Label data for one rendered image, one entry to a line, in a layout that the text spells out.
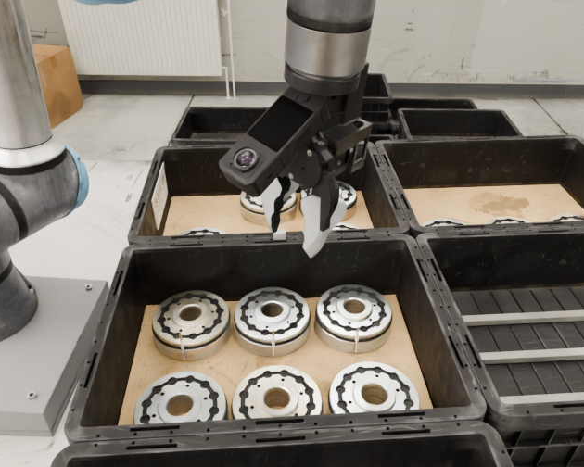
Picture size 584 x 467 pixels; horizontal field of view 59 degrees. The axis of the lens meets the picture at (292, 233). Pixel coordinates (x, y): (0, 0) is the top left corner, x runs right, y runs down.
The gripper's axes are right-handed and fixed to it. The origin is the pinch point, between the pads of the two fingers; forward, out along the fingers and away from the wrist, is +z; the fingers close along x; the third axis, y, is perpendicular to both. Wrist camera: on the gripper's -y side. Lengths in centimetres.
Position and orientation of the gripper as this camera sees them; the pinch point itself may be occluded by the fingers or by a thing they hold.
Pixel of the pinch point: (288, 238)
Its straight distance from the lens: 59.7
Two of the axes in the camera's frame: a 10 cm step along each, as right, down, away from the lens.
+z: -0.9, 7.6, 6.4
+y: 6.7, -4.3, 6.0
